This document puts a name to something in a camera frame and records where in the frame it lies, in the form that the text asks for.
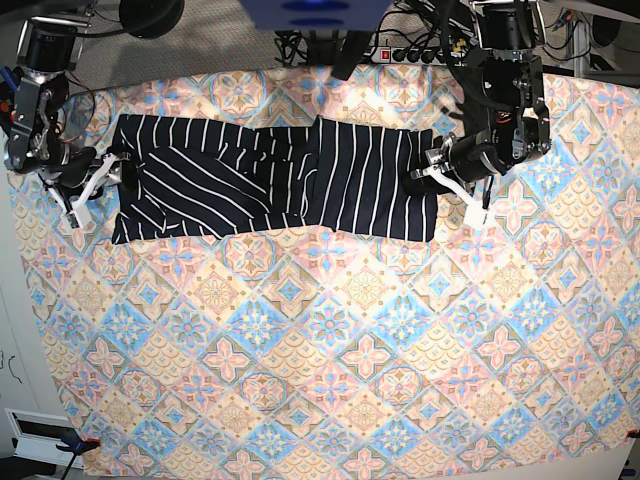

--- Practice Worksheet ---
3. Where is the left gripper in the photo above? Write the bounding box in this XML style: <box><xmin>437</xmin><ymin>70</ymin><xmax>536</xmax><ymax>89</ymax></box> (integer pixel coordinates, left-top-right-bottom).
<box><xmin>401</xmin><ymin>132</ymin><xmax>508</xmax><ymax>228</ymax></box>

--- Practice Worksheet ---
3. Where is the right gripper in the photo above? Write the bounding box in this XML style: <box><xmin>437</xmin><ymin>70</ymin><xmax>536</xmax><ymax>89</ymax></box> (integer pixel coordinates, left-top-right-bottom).
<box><xmin>39</xmin><ymin>147</ymin><xmax>133</xmax><ymax>229</ymax></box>

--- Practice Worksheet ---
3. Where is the navy white striped T-shirt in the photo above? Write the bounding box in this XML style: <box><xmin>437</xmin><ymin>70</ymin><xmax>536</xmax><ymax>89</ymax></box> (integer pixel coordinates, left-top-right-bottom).
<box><xmin>111</xmin><ymin>115</ymin><xmax>438</xmax><ymax>244</ymax></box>

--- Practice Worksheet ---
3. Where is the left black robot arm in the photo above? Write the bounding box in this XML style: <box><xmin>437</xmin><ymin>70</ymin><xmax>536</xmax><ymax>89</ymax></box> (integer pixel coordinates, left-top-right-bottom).
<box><xmin>402</xmin><ymin>1</ymin><xmax>551</xmax><ymax>228</ymax></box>

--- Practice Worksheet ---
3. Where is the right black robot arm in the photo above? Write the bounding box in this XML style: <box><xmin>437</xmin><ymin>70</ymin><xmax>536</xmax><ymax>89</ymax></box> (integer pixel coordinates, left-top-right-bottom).
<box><xmin>1</xmin><ymin>12</ymin><xmax>135</xmax><ymax>229</ymax></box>

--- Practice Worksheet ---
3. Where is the blue orange clamp upper left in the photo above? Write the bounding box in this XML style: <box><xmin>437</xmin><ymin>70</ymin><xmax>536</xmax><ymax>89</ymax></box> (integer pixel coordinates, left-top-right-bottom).
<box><xmin>0</xmin><ymin>66</ymin><xmax>24</xmax><ymax>135</ymax></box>

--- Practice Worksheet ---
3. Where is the blue orange clamp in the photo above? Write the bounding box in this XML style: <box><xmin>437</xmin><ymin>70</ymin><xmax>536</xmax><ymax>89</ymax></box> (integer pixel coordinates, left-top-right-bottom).
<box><xmin>56</xmin><ymin>435</ymin><xmax>101</xmax><ymax>468</ymax></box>
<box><xmin>0</xmin><ymin>66</ymin><xmax>24</xmax><ymax>135</ymax></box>

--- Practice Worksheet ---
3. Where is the white power strip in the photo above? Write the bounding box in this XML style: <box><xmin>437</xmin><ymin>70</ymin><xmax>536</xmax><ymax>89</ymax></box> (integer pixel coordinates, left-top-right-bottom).
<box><xmin>370</xmin><ymin>45</ymin><xmax>446</xmax><ymax>66</ymax></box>

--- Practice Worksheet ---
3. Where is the patterned floral tablecloth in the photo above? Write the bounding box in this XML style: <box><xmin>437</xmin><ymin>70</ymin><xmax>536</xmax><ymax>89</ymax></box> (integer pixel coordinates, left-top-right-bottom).
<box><xmin>7</xmin><ymin>75</ymin><xmax>639</xmax><ymax>479</ymax></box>

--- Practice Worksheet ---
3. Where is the black round stool base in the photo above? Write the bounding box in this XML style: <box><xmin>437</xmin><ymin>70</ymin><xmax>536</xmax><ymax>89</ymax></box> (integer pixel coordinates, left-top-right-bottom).
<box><xmin>118</xmin><ymin>0</ymin><xmax>185</xmax><ymax>39</ymax></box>

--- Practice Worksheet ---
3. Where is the blue orange clamp lower left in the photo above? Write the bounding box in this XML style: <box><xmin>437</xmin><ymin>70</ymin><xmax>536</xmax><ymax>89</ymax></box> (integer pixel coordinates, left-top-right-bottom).
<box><xmin>56</xmin><ymin>435</ymin><xmax>101</xmax><ymax>468</ymax></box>

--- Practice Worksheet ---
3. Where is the black mounting post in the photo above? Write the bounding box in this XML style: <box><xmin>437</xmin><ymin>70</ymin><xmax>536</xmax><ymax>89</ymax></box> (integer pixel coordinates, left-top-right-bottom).
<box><xmin>331</xmin><ymin>30</ymin><xmax>373</xmax><ymax>81</ymax></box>

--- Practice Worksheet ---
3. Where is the white wall vent box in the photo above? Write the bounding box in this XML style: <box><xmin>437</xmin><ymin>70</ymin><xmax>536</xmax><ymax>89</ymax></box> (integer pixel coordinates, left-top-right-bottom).
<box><xmin>4</xmin><ymin>408</ymin><xmax>76</xmax><ymax>466</ymax></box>

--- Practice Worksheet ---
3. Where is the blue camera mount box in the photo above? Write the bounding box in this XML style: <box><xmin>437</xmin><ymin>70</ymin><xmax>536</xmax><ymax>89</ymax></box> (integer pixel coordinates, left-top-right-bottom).
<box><xmin>240</xmin><ymin>0</ymin><xmax>392</xmax><ymax>31</ymax></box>

